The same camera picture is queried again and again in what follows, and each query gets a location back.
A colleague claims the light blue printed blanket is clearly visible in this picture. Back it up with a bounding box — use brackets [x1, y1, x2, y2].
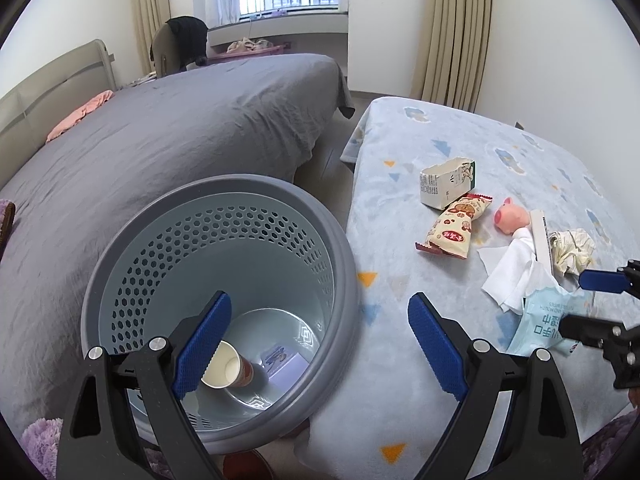
[292, 96, 640, 480]

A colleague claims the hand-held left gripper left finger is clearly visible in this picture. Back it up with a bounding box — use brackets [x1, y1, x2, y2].
[56, 290, 233, 480]

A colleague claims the grey perforated plastic bin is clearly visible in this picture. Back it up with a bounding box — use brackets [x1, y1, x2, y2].
[80, 174, 362, 456]

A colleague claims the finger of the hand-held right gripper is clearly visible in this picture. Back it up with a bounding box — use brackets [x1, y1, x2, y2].
[557, 312, 628, 356]
[579, 259, 640, 295]

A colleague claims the beige curtain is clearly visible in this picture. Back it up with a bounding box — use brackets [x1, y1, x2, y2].
[410, 0, 496, 113]
[129, 0, 176, 77]

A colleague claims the pile of clothes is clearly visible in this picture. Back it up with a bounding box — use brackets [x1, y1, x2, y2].
[225, 37, 273, 56]

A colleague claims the purple fuzzy cloth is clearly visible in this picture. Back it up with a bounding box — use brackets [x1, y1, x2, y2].
[20, 417, 173, 480]

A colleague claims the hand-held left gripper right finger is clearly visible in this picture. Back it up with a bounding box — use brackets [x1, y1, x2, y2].
[407, 292, 586, 480]

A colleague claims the red slipper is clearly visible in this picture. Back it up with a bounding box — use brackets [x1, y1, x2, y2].
[222, 450, 276, 480]

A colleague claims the beige bed headboard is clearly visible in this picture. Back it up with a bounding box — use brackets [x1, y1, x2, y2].
[0, 38, 118, 161]

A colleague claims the paper cup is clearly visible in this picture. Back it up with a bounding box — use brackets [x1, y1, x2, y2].
[200, 340, 256, 390]

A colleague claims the light blue wet wipes packet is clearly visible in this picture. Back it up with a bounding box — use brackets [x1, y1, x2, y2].
[507, 280, 593, 356]

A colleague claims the grey window sill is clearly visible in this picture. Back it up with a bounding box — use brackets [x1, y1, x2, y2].
[206, 10, 349, 59]

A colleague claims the pink basket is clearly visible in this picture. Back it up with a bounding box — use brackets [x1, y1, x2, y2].
[207, 42, 292, 64]

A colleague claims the black garment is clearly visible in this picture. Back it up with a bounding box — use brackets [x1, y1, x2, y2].
[149, 16, 211, 69]

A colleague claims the tan chair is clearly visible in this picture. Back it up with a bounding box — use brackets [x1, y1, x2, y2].
[151, 24, 183, 79]

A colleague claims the blue patterned playing card box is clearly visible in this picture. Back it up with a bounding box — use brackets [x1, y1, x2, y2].
[530, 209, 555, 278]

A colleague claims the purple card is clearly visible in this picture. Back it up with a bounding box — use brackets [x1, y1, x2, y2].
[260, 344, 311, 378]

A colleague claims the pink cloth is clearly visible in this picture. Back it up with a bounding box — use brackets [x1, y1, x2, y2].
[46, 90, 115, 143]

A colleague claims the white milk carton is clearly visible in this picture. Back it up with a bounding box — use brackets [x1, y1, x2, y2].
[419, 156, 476, 210]

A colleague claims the paper ball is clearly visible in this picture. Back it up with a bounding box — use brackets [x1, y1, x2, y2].
[547, 227, 597, 277]

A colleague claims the bed with grey sheet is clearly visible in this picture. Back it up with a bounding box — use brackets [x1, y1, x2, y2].
[0, 52, 356, 441]

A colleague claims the white tissue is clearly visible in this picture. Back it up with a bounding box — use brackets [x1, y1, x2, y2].
[476, 227, 556, 313]

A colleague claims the red patterned snack packet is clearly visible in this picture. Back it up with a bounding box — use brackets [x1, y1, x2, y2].
[414, 193, 493, 260]

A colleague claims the pink pig toy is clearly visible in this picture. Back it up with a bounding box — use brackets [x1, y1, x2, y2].
[494, 197, 532, 236]

